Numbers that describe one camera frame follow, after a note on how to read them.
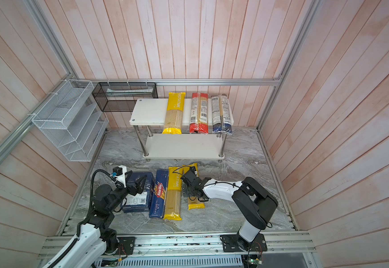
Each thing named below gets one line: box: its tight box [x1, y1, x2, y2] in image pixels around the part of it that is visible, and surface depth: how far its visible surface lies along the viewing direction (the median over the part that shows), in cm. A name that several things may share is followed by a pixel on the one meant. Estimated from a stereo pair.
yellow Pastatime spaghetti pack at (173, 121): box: [162, 92, 186, 135], surface depth 78 cm
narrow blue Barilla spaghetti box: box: [148, 168, 169, 219], surface depth 87 cm
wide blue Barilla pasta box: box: [121, 171, 155, 214], surface depth 81 cm
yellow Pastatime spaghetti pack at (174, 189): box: [163, 166, 183, 221], surface depth 88 cm
